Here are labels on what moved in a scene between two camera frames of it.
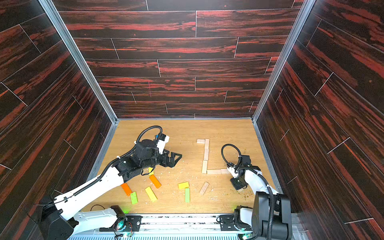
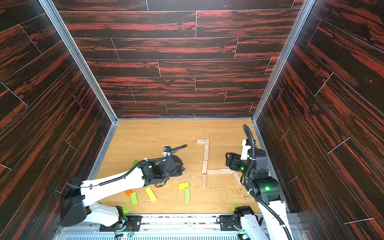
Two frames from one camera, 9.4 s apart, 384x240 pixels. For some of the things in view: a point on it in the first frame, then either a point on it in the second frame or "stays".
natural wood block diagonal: x=215 y=171 stays
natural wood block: x=224 y=171 stays
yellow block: x=151 y=194 stays
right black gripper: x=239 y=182 → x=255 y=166
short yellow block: x=183 y=185 stays
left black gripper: x=171 y=163 → x=179 y=171
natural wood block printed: x=204 y=188 → x=204 y=181
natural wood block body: x=204 y=167 stays
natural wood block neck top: x=207 y=144 stays
